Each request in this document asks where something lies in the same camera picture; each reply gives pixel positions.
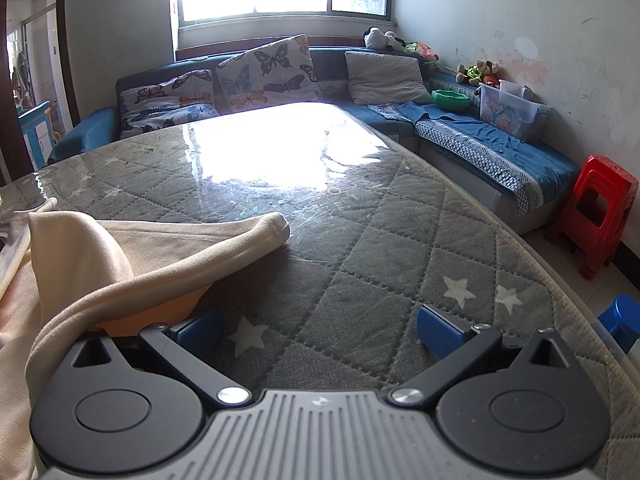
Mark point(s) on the colourful plush toy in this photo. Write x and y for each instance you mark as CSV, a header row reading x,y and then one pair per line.
x,y
425,52

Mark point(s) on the green bowl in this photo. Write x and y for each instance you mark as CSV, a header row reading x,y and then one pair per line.
x,y
450,99

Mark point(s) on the brown teddy plush toy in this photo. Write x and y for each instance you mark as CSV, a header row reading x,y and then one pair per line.
x,y
480,71

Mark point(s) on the light blue chair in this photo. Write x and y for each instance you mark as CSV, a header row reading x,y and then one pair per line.
x,y
35,130

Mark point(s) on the small butterfly print pillow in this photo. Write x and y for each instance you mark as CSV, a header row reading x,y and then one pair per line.
x,y
170,120
170,89

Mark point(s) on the red plastic stool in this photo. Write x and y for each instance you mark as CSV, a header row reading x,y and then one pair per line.
x,y
595,200

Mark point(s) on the blue sofa blanket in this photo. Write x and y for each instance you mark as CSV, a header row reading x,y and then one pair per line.
x,y
475,135

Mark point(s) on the large butterfly print pillow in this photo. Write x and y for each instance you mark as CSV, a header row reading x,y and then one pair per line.
x,y
265,75

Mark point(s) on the cream garment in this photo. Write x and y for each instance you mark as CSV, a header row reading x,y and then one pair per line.
x,y
75,260

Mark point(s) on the blue sofa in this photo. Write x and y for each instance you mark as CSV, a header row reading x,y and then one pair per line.
x,y
90,132

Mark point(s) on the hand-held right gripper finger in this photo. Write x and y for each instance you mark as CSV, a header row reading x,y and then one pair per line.
x,y
440,335

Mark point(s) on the panda plush toy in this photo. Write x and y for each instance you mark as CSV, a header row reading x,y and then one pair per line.
x,y
381,39

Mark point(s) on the blue plastic stool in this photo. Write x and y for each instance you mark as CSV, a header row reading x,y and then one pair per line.
x,y
622,317

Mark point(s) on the clear plastic storage box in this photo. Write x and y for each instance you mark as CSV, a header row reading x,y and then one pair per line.
x,y
510,112

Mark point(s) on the grey pillow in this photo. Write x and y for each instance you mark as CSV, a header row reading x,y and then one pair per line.
x,y
382,77

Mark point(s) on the brown door frame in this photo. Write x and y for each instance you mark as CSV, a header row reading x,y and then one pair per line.
x,y
67,60

